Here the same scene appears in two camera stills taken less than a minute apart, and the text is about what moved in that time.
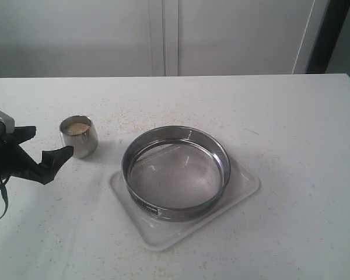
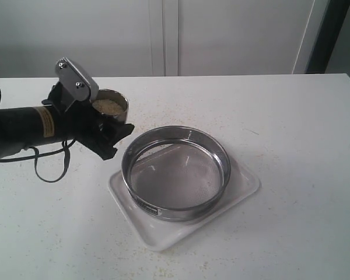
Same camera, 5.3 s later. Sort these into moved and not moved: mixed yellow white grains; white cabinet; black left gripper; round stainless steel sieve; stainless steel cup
Moved: black left gripper; mixed yellow white grains; stainless steel cup
Not moved: round stainless steel sieve; white cabinet
